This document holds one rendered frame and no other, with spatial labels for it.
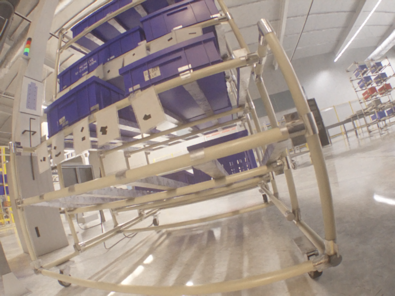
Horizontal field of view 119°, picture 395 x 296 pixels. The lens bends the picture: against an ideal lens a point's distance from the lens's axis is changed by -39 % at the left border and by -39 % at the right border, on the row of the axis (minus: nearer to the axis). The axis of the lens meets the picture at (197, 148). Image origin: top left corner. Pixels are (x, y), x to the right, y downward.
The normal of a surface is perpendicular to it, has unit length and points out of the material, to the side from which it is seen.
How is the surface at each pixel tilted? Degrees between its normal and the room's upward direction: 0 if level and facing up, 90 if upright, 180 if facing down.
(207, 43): 93
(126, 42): 95
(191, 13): 95
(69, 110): 93
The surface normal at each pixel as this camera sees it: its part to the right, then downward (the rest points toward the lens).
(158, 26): -0.18, 0.00
